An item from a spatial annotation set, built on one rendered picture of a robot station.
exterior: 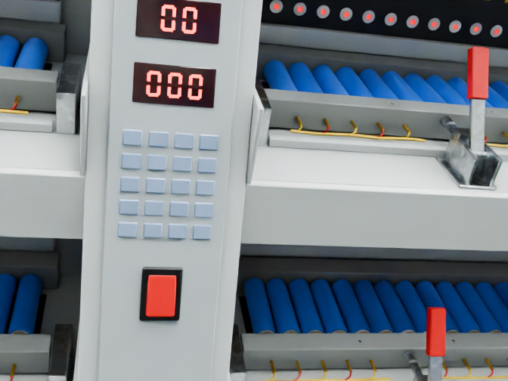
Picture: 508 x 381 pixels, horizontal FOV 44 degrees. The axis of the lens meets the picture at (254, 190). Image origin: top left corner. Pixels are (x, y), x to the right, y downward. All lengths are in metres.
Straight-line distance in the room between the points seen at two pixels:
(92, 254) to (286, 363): 0.20
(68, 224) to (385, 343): 0.27
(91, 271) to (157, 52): 0.13
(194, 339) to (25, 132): 0.17
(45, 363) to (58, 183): 0.16
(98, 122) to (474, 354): 0.36
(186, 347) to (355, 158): 0.17
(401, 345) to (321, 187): 0.19
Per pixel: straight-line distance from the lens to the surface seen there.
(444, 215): 0.44
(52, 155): 0.39
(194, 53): 0.36
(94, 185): 0.37
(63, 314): 0.54
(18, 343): 0.49
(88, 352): 0.41
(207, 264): 0.39
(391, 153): 0.46
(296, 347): 0.50
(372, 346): 0.52
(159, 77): 0.36
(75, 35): 0.57
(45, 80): 0.43
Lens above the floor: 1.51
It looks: 12 degrees down
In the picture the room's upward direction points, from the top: 5 degrees clockwise
